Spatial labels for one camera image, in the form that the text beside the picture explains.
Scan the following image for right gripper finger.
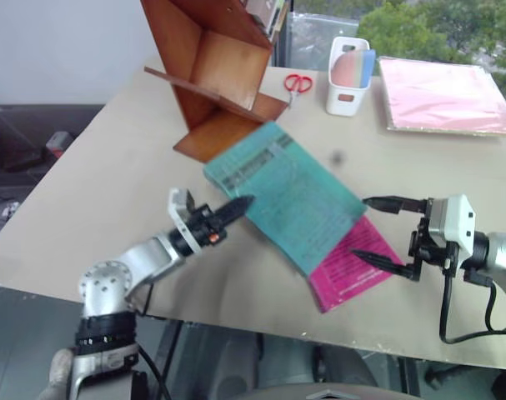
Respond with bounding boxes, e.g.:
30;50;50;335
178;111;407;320
348;247;413;282
362;195;425;215

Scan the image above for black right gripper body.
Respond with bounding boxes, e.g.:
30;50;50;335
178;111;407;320
408;197;461;283

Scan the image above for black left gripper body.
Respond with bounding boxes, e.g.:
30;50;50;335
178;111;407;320
188;203;229;251

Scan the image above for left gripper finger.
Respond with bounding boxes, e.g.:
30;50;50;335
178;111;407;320
218;202;254;228
216;194;256;219

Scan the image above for magenta book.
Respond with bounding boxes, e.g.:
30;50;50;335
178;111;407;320
308;216;405;315

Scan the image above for teal book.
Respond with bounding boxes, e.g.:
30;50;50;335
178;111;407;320
203;121;368;278

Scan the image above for brown wooden bookshelf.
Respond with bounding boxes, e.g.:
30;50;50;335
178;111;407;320
139;0;292;164

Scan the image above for white plastic container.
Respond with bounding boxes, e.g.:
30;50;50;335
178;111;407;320
324;36;371;118

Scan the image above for pink paper stack in sleeve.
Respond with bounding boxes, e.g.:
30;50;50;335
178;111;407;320
378;56;506;138

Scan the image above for pastel striped sponge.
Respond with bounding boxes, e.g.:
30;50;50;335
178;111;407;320
331;48;377;90

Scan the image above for red and grey device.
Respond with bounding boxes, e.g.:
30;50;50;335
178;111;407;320
45;130;75;160

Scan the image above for clear plastic bag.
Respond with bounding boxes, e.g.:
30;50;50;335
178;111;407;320
286;11;360;72

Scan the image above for row of background books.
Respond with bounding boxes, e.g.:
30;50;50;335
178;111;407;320
243;0;289;44

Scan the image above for beige rounded pad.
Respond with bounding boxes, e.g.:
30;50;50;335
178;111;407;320
39;347;75;400

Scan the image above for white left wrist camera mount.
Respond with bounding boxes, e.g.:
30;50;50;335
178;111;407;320
167;187;196;228

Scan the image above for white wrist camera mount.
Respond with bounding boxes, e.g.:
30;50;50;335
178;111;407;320
167;187;196;228
427;193;477;268

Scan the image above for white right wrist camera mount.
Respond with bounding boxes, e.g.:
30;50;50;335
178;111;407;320
427;193;477;268

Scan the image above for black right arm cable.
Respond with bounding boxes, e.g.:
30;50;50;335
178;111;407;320
438;249;506;345

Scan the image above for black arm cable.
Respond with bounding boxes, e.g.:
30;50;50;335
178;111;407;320
131;281;174;400
438;249;506;345

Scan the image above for red handled scissors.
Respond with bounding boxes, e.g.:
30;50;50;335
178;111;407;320
283;73;315;109

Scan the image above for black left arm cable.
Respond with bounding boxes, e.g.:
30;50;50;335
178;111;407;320
131;281;174;400

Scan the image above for black window frame post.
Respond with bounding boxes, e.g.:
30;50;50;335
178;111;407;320
272;0;294;68

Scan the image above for white plug with cables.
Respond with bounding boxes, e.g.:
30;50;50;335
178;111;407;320
0;199;22;224

